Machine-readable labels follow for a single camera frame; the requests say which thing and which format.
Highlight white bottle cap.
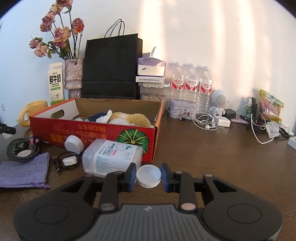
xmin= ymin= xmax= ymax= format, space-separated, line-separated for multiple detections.
xmin=136 ymin=165 xmax=162 ymax=189

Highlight white plastic jar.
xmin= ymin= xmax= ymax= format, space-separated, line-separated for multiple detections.
xmin=82 ymin=139 xmax=143 ymax=177

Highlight small white cap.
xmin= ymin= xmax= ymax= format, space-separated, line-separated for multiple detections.
xmin=17 ymin=150 xmax=32 ymax=158

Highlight purple knitted cloth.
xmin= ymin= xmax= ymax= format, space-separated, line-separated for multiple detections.
xmin=0 ymin=153 xmax=50 ymax=189

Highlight small black cable loop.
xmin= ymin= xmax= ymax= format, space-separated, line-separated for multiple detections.
xmin=52 ymin=151 xmax=82 ymax=172

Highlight white screw lid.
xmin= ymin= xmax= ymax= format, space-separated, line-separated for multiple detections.
xmin=64 ymin=135 xmax=84 ymax=155

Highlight white plush alpaca toy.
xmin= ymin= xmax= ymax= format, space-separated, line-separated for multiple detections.
xmin=96 ymin=110 xmax=152 ymax=128

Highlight dark blue glasses case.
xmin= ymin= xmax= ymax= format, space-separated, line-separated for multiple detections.
xmin=85 ymin=113 xmax=107 ymax=122

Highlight white round lid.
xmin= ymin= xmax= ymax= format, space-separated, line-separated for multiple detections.
xmin=62 ymin=156 xmax=77 ymax=166

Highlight yellow ceramic mug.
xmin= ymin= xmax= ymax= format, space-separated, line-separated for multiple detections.
xmin=18 ymin=100 xmax=48 ymax=128

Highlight red cardboard box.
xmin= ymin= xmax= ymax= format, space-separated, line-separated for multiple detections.
xmin=29 ymin=98 xmax=163 ymax=163

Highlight white earphones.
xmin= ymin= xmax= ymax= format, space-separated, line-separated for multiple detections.
xmin=192 ymin=109 xmax=218 ymax=131

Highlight decorated tin box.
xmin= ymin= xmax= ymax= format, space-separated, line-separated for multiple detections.
xmin=168 ymin=99 xmax=197 ymax=120

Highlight white charger block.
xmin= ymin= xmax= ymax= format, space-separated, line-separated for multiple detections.
xmin=214 ymin=115 xmax=231 ymax=128

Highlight white milk carton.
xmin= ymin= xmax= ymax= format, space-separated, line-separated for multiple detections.
xmin=48 ymin=62 xmax=64 ymax=105

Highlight clear nut container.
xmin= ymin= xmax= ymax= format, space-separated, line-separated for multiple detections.
xmin=140 ymin=86 xmax=166 ymax=109

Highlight purple glass vase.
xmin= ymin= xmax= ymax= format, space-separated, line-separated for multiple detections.
xmin=64 ymin=59 xmax=83 ymax=99

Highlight white robot speaker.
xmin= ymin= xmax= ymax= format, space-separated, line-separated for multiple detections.
xmin=210 ymin=90 xmax=229 ymax=116

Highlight water bottle pack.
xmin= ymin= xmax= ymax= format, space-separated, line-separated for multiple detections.
xmin=170 ymin=62 xmax=213 ymax=111

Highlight white flat box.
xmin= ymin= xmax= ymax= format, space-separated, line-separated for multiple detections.
xmin=136 ymin=76 xmax=165 ymax=84

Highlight dried pink roses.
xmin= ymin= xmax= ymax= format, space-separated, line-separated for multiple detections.
xmin=29 ymin=1 xmax=85 ymax=60

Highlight black phone stand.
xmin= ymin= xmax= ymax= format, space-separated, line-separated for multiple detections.
xmin=246 ymin=97 xmax=260 ymax=124

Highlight black paper bag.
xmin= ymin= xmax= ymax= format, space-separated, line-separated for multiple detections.
xmin=80 ymin=19 xmax=144 ymax=100

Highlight purple tissue pack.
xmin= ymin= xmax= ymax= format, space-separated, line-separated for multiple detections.
xmin=137 ymin=46 xmax=167 ymax=77

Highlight snack bag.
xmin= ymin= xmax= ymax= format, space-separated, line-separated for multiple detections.
xmin=259 ymin=89 xmax=285 ymax=123

